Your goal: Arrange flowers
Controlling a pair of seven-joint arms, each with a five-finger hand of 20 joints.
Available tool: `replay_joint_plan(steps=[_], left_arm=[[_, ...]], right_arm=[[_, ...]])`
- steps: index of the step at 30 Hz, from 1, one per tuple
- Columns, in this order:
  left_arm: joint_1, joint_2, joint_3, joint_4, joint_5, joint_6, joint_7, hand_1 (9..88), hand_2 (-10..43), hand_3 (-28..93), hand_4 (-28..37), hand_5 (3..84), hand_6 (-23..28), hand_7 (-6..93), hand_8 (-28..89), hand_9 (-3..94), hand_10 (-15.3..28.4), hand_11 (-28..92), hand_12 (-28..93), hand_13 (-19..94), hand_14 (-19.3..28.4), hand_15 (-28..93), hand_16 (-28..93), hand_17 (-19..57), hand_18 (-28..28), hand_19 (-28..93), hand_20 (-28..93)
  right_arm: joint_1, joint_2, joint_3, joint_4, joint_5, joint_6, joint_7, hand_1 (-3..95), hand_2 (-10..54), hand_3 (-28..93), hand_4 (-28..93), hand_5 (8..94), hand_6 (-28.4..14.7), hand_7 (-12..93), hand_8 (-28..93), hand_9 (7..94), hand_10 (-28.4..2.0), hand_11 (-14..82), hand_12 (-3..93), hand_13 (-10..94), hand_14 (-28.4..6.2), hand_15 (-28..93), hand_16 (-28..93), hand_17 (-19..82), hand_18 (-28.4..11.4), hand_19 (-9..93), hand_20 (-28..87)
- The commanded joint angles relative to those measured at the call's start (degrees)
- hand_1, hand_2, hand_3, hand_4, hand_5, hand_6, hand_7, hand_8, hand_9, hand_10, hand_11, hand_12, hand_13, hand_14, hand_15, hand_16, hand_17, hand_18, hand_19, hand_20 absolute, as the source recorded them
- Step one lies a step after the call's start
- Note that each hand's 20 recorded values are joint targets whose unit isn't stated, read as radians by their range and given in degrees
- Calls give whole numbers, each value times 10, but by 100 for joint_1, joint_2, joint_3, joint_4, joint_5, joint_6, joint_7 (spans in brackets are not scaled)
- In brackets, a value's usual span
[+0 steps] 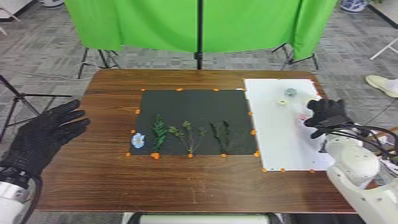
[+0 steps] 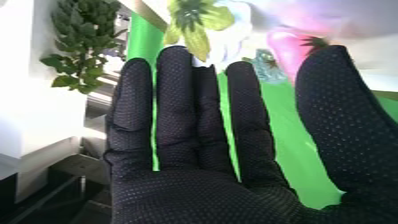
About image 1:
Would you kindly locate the yellow flower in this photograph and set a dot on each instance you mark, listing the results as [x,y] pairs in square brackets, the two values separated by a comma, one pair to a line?
[283,102]

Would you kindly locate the pale blue flower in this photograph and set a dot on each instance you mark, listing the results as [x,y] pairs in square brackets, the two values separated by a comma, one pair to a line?
[137,140]

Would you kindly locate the pale grey bar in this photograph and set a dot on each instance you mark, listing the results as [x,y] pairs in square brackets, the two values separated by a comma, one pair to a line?
[205,219]

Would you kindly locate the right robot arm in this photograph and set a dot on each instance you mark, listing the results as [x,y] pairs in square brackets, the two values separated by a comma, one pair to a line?
[357,173]

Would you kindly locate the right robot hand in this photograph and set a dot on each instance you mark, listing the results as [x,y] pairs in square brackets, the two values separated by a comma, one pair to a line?
[327,113]

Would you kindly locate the black stand pole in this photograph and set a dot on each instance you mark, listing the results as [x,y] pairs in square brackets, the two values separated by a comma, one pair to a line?
[199,33]

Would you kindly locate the branched green sprig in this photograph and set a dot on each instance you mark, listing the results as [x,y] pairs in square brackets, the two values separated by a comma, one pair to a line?
[189,135]

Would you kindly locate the dark mat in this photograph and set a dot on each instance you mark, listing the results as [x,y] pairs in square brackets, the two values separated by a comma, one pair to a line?
[196,110]

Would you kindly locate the feathery green sprig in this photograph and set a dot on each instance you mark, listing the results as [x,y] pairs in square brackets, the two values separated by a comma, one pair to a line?
[158,131]

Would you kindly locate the pink flower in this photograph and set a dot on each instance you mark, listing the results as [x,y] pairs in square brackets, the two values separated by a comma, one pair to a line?
[304,117]

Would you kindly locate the person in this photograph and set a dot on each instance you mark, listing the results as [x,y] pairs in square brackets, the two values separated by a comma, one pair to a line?
[384,86]

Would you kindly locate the white sheet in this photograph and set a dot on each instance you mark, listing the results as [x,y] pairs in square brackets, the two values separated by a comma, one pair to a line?
[276,133]

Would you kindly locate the blue and white vase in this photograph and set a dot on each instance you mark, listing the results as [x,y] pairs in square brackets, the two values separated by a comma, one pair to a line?
[354,5]
[52,2]

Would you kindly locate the black tripod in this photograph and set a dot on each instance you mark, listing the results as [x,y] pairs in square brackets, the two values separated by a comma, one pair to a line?
[18,98]

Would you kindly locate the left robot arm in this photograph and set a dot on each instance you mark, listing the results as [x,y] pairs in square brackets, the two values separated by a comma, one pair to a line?
[11,200]

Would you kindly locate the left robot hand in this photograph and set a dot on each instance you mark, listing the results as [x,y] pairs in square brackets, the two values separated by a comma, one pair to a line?
[41,140]

